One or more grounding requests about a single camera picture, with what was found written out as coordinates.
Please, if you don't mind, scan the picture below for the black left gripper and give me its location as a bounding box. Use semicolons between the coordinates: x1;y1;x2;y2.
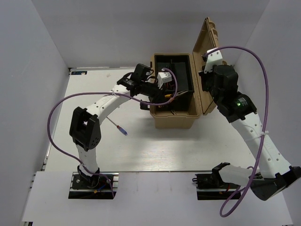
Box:
140;79;168;106

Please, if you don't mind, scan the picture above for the orange handled tool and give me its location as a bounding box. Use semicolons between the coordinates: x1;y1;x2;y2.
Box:
165;91;188;99

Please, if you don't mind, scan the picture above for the tan plastic toolbox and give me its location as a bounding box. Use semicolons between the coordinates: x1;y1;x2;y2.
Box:
140;17;219;129

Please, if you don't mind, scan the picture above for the blue red screwdriver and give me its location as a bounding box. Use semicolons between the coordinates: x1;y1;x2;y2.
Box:
106;117;128;136

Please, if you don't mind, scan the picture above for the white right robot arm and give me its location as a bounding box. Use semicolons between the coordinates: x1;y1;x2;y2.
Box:
199;65;301;201

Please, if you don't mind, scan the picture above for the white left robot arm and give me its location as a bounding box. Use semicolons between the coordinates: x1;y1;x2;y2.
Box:
69;64;176;188

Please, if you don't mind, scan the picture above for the black toolbox inner tray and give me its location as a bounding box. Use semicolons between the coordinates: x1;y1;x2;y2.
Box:
154;54;194;93

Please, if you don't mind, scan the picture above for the blue XDOF label sticker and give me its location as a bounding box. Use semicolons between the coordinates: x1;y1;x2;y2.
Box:
71;71;87;75

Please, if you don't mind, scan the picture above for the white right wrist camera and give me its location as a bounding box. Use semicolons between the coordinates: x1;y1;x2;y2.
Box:
203;48;223;74

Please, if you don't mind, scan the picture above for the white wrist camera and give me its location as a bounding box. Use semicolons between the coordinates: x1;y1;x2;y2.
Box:
203;48;223;74
157;69;173;89

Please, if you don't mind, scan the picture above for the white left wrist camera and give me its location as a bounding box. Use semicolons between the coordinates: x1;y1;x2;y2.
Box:
157;69;173;89

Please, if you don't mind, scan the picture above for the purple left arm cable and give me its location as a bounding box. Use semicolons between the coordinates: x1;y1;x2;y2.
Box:
47;68;178;198

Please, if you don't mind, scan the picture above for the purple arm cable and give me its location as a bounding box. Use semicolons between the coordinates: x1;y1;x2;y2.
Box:
47;68;178;198
202;45;269;218

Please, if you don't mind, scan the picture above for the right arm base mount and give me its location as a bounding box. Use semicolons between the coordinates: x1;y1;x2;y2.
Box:
192;162;241;201

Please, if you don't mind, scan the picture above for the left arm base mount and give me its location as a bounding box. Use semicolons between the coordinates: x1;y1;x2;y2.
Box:
68;172;119;200

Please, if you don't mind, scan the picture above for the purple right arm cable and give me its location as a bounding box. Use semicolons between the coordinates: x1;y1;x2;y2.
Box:
202;45;269;218

